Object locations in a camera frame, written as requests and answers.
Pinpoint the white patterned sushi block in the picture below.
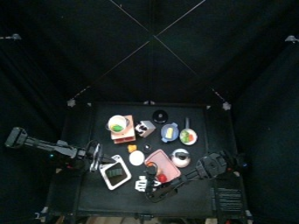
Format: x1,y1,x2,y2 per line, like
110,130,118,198
135,178,162,193

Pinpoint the dark green sushi cube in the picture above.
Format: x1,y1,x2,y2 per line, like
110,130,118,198
107,168,124,179

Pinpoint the pink tray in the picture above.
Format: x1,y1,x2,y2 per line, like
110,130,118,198
144,149,183,184

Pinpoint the white round disc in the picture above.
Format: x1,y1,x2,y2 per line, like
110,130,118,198
128,150,146,166

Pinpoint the white square dish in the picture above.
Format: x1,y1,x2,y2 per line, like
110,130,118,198
98,154,134,191

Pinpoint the red wooden toy stove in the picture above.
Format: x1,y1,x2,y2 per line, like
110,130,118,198
110,115,136,145

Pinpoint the white toy cooking pot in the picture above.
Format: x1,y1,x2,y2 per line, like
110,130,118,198
106,114,131,134

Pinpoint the grey toy frying pan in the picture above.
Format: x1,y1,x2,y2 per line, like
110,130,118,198
179,116,199,146

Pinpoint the blue toy bowl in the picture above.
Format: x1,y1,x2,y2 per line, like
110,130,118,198
161,122,181,144

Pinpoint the white printed label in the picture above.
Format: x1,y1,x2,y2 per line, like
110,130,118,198
215,186,243,214

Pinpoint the black round lid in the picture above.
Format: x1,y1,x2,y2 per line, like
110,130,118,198
151,109,170,124

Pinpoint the white toy kettle grey handle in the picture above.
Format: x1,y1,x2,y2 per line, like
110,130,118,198
171,148,193,169

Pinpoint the thin diagonal brace wire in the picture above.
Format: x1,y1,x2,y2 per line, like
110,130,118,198
107,0,229,103
70,0,207,102

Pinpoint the grey vertical frame pole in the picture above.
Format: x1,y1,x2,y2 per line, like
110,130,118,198
147,0,155,102

